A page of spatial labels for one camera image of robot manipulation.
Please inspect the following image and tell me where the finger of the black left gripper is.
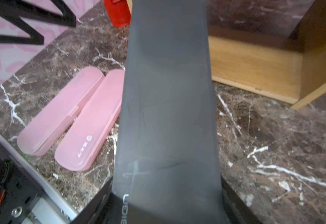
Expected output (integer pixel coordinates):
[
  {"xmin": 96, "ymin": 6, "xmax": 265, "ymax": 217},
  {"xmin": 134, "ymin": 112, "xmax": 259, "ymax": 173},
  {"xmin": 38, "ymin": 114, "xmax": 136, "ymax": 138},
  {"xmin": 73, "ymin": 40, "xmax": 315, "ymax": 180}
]
[{"xmin": 0, "ymin": 0, "xmax": 77, "ymax": 45}]

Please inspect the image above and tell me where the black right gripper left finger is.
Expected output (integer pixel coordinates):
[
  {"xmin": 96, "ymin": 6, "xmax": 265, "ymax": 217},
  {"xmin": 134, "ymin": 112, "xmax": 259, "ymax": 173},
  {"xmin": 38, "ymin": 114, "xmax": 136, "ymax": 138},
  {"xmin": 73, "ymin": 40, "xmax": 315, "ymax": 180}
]
[{"xmin": 71, "ymin": 177, "xmax": 113, "ymax": 224}]

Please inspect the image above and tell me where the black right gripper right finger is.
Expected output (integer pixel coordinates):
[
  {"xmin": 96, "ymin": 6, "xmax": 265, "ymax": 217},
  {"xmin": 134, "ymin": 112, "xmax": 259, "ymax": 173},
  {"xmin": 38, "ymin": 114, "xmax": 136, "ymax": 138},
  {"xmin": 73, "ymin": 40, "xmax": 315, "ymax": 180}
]
[{"xmin": 221, "ymin": 177, "xmax": 262, "ymax": 224}]

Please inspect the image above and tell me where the pink pencil case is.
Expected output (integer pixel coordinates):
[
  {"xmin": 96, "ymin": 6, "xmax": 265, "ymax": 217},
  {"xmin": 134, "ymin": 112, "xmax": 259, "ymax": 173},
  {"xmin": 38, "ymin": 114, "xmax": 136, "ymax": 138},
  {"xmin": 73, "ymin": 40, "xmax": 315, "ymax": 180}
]
[
  {"xmin": 55, "ymin": 69, "xmax": 125, "ymax": 171},
  {"xmin": 17, "ymin": 66, "xmax": 105, "ymax": 156}
]

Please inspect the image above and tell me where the wooden three-tier shelf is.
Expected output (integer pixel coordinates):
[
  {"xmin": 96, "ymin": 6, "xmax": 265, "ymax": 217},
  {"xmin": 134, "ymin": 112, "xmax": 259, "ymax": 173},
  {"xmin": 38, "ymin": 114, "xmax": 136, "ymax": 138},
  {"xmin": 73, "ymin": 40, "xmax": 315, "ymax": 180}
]
[{"xmin": 126, "ymin": 1, "xmax": 326, "ymax": 110}]

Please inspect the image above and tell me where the red pen cup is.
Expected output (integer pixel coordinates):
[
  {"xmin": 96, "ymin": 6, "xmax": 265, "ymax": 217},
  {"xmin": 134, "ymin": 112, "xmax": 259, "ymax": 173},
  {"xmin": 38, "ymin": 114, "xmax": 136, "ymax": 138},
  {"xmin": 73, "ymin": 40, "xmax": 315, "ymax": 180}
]
[{"xmin": 102, "ymin": 0, "xmax": 131, "ymax": 27}]

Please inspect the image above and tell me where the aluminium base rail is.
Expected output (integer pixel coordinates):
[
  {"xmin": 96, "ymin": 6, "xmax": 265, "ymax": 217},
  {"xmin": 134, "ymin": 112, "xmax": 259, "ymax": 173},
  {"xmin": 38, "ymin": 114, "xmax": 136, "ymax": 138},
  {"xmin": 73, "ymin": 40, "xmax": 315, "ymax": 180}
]
[{"xmin": 0, "ymin": 134, "xmax": 78, "ymax": 224}]

